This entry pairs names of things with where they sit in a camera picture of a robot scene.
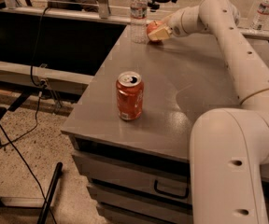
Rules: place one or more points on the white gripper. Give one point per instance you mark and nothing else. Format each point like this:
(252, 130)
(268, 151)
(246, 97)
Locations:
(176, 26)

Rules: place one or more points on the red apple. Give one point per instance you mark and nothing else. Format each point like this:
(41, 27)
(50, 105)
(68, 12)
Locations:
(151, 27)

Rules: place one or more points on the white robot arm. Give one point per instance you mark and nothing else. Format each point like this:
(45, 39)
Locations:
(228, 145)

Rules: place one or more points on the clear water bottle on table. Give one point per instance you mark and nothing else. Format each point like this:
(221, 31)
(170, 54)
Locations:
(138, 15)

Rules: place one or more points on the clear water bottle background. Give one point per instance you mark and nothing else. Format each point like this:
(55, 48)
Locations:
(261, 17)

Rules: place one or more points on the orange soda can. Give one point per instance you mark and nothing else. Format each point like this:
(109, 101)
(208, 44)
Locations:
(130, 90)

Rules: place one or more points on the grey drawer cabinet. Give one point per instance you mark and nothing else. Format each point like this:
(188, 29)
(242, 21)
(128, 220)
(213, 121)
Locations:
(121, 181)

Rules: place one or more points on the black bar leaning on floor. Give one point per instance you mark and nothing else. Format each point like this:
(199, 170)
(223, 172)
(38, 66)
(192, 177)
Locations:
(45, 210)

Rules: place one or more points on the metal bracket left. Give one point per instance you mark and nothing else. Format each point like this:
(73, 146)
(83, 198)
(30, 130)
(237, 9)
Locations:
(104, 9)

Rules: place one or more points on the black drawer handle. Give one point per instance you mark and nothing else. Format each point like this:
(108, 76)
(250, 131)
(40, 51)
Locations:
(172, 189)

